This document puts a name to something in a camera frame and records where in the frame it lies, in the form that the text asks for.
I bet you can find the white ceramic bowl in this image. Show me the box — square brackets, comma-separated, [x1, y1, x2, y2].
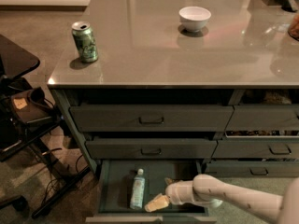
[178, 7, 211, 32]

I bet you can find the grey drawer cabinet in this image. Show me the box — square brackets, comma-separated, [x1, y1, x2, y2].
[46, 0, 299, 224]

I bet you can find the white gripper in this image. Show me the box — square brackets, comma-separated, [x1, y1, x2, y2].
[145, 177, 198, 213]

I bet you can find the middle right drawer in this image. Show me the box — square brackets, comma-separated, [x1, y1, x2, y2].
[212, 137, 299, 159]

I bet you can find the middle left drawer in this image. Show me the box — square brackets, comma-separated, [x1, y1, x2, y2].
[85, 138, 217, 160]

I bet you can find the top right drawer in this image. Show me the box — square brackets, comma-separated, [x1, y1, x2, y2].
[226, 105, 299, 131]

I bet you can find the top left drawer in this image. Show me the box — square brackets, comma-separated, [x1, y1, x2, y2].
[69, 105, 233, 132]

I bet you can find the green soda can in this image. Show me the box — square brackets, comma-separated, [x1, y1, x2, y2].
[72, 21, 98, 63]

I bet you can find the brown bag with tag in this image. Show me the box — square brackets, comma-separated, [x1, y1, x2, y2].
[10, 87, 55, 124]

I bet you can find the blue plastic water bottle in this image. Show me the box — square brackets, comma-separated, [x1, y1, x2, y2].
[130, 169, 145, 210]

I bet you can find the black side table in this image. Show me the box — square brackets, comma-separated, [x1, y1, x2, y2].
[0, 35, 40, 79]

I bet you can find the brown object counter edge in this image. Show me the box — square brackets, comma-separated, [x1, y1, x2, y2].
[288, 14, 299, 40]

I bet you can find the black cart frame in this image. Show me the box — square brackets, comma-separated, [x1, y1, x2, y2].
[0, 75, 91, 219]

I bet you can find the bottom right drawer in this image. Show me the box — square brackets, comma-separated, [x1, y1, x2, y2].
[202, 161, 299, 177]

